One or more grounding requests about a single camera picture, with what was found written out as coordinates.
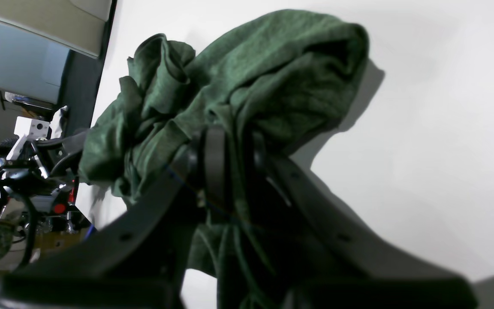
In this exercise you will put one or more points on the dark green long-sleeve shirt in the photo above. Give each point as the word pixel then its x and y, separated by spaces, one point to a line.
pixel 286 74

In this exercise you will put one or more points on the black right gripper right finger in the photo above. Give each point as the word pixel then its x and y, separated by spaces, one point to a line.
pixel 326 258

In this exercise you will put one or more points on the beige plastic bin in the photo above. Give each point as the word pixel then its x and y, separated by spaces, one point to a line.
pixel 36 37

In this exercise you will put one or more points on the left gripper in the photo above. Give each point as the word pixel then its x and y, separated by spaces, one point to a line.
pixel 40 166

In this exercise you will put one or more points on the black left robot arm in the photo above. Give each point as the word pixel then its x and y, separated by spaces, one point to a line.
pixel 25 220

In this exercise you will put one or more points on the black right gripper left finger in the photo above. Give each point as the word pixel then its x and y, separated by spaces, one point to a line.
pixel 139 260

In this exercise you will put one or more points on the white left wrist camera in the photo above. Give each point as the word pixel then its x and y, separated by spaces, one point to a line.
pixel 27 130

